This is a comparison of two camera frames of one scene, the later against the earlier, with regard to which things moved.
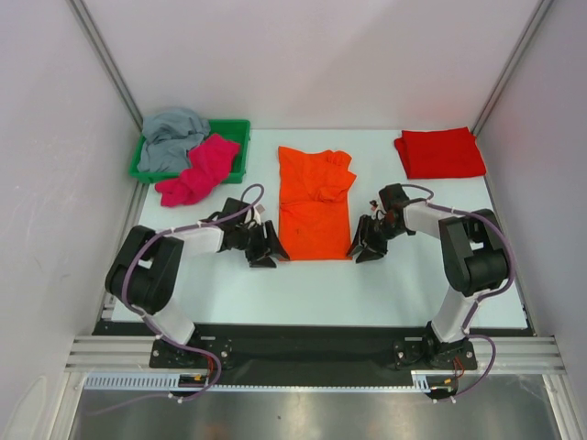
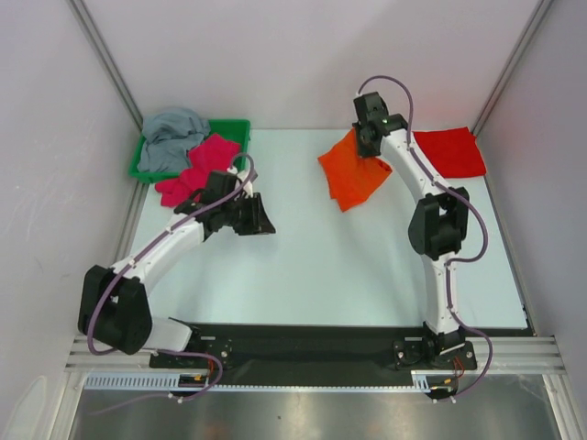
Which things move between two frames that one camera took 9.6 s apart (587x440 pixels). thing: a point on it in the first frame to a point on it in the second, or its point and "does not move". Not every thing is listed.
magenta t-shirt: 212,160 does not move
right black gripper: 371,236 to 363,138
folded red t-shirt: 448,152 does not move
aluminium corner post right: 529,32 does not move
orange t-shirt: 314,188 to 352,178
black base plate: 315,356 does not move
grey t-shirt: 169,136 does not move
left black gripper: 265,246 to 263,225
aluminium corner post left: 89,27 does not move
